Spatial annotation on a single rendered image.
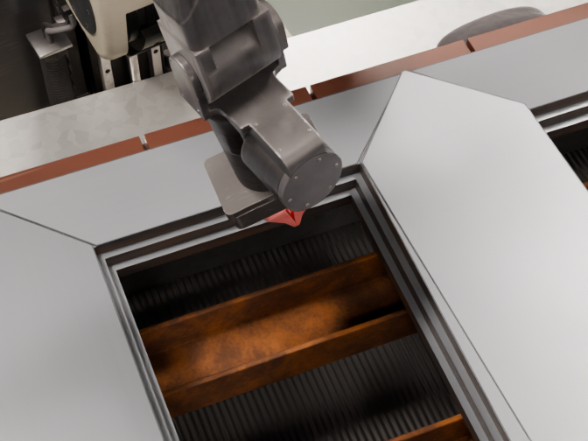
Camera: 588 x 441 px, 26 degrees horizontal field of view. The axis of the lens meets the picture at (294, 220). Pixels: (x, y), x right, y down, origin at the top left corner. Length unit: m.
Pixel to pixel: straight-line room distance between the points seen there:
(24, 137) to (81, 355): 0.44
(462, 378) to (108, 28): 0.65
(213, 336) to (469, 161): 0.32
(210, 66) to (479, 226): 0.36
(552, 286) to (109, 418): 0.41
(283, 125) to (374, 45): 0.61
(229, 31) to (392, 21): 0.68
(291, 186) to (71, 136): 0.56
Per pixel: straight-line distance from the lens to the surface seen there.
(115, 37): 1.54
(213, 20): 0.92
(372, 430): 1.41
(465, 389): 1.12
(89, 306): 1.14
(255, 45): 0.96
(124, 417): 1.08
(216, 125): 1.01
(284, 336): 1.31
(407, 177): 1.21
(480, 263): 1.16
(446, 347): 1.13
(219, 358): 1.30
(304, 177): 0.97
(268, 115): 0.97
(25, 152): 1.48
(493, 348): 1.12
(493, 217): 1.20
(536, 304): 1.15
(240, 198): 1.09
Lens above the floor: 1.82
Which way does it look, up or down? 55 degrees down
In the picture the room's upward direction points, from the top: straight up
